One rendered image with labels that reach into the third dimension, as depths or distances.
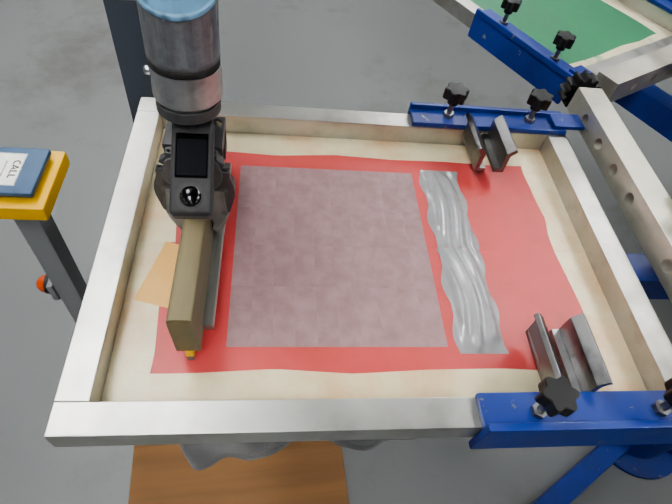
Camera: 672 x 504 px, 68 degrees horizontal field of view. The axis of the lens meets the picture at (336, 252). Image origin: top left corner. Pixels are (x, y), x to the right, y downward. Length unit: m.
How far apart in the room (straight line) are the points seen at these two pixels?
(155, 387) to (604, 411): 0.55
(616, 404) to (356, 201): 0.47
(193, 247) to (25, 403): 1.24
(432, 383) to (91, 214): 1.71
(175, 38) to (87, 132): 2.01
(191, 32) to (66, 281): 0.69
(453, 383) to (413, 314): 0.11
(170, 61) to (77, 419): 0.39
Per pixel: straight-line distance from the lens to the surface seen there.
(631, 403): 0.74
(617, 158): 0.99
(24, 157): 0.93
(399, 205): 0.85
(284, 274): 0.73
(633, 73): 1.25
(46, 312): 1.94
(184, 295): 0.60
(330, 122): 0.92
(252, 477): 1.57
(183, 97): 0.56
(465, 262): 0.80
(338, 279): 0.73
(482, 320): 0.75
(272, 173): 0.86
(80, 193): 2.25
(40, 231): 0.99
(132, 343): 0.70
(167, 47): 0.54
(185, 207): 0.57
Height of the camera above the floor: 1.56
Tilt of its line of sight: 52 degrees down
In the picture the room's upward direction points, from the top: 11 degrees clockwise
